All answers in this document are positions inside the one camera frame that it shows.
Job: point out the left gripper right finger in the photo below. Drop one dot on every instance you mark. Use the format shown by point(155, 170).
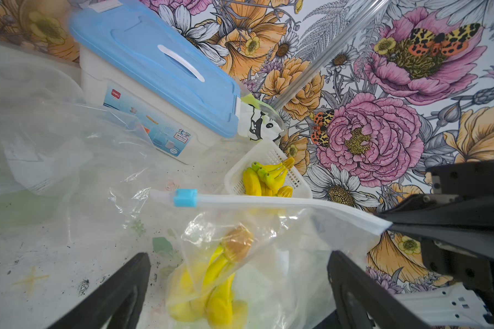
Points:
point(361, 302)

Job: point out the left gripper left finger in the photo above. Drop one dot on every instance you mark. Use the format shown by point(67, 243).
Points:
point(117, 302)

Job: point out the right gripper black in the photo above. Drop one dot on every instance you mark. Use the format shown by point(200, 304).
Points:
point(456, 224)

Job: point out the banana with white wrap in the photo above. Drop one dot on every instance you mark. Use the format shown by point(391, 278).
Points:
point(205, 291)

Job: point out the clear bag with banana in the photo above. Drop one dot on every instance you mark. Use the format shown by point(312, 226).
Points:
point(283, 279)

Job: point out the panda zip-top bag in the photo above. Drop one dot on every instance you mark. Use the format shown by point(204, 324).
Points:
point(259, 121)

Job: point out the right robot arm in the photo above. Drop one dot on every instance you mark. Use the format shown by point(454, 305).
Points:
point(460, 305)

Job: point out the white plastic basket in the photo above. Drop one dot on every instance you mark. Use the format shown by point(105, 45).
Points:
point(265, 152)

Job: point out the blue lid storage box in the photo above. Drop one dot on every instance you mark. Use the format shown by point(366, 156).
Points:
point(135, 62)

